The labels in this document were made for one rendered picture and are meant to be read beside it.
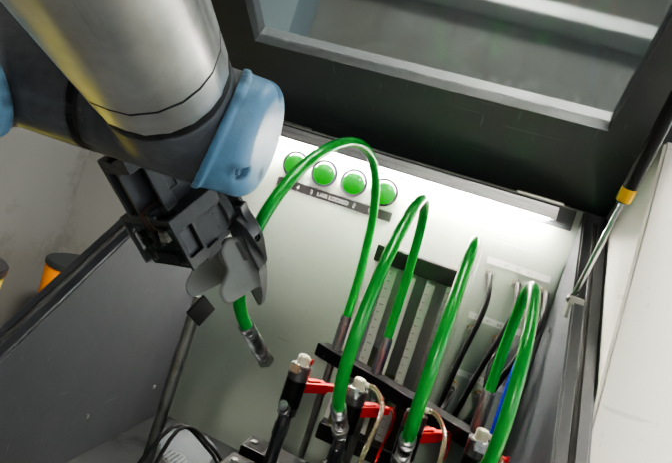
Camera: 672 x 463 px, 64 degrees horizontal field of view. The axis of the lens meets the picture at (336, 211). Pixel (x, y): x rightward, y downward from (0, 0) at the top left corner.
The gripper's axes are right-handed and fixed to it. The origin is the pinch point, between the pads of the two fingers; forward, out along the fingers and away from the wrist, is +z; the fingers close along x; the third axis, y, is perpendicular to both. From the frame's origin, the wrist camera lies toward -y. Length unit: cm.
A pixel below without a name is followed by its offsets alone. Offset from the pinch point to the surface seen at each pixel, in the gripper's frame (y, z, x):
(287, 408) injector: 1.0, 20.0, -3.0
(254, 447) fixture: 3.9, 27.6, -10.3
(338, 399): 3.1, 11.0, 9.4
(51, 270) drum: -59, 78, -225
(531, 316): -12.0, 10.0, 25.1
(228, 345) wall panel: -15, 34, -36
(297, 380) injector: -2.3, 18.5, -3.1
